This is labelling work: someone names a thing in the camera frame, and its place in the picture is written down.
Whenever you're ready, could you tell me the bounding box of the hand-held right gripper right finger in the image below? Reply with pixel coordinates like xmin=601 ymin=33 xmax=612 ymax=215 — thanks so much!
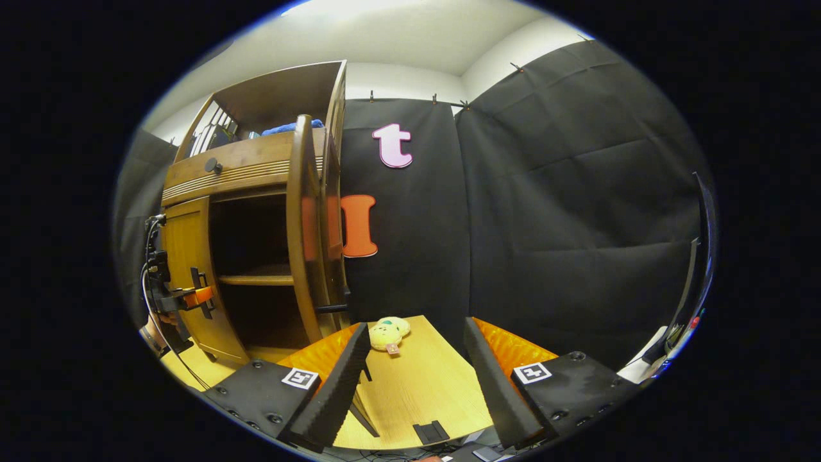
xmin=463 ymin=317 xmax=642 ymax=450

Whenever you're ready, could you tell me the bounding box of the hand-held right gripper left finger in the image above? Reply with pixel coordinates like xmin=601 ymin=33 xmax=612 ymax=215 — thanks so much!
xmin=204 ymin=322 xmax=371 ymax=453

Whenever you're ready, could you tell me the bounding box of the wooden cabinet door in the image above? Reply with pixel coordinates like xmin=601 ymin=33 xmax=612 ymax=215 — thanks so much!
xmin=285 ymin=114 xmax=329 ymax=345
xmin=160 ymin=196 xmax=251 ymax=366

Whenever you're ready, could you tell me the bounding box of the wooden double-door shoe cabinet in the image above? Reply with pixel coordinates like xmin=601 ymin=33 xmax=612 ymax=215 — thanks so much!
xmin=159 ymin=60 xmax=352 ymax=366

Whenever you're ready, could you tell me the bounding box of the wooden cabinet drawer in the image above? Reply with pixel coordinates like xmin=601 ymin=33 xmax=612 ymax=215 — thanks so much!
xmin=160 ymin=128 xmax=326 ymax=207

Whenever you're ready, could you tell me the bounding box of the black table clamp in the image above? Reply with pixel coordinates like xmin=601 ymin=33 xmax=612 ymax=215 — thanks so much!
xmin=412 ymin=420 xmax=451 ymax=446

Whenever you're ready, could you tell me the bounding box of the yellow plush toy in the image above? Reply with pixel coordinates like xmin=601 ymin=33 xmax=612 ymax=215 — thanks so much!
xmin=368 ymin=316 xmax=412 ymax=355

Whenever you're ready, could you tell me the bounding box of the blue folded towel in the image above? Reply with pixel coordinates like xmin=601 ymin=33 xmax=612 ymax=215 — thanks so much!
xmin=262 ymin=119 xmax=325 ymax=137

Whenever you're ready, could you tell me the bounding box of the black backdrop cloth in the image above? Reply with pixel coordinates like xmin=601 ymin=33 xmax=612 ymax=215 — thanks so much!
xmin=114 ymin=40 xmax=716 ymax=373

